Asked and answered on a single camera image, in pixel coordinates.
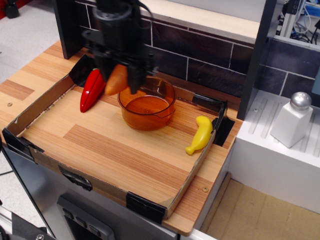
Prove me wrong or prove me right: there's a light wooden shelf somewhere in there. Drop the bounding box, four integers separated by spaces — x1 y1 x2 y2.
141 0 260 44

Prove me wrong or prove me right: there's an orange plastic toy carrot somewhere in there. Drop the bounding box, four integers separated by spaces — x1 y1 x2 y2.
104 64 129 96

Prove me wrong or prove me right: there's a white toy sink drainboard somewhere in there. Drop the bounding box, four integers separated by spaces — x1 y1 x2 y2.
228 90 320 213

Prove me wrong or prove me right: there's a cardboard fence with black tape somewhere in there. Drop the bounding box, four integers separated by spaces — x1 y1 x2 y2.
2 56 241 233

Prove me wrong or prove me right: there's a dark grey left post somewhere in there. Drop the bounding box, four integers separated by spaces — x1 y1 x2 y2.
52 0 98 59

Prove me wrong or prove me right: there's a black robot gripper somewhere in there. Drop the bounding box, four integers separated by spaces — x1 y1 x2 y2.
82 16 157 95

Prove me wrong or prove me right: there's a red plastic toy chili pepper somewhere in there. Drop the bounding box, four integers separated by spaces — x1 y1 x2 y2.
80 68 106 113

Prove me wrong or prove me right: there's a yellow plastic toy banana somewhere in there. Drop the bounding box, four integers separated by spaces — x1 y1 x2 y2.
185 116 213 155

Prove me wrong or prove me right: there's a white salt shaker metal cap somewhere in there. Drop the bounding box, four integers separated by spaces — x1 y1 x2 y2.
270 91 313 148

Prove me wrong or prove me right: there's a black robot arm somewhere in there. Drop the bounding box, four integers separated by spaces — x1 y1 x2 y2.
82 0 157 94

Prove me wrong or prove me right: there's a grey toy oven front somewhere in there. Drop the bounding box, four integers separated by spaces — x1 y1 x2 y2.
57 196 116 240

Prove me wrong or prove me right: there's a transparent orange plastic pot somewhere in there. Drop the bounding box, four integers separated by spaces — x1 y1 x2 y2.
117 76 176 131

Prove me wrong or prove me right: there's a dark grey vertical post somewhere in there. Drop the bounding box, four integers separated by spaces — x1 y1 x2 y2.
237 0 282 120

